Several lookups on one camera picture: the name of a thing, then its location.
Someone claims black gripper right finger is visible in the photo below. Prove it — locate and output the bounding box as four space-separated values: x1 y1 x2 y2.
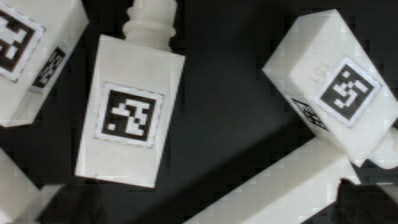
331 179 398 224

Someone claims white fence wall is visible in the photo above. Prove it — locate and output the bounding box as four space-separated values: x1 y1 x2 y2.
182 138 358 224

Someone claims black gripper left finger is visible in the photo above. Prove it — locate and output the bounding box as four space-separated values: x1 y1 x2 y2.
37 183 106 224

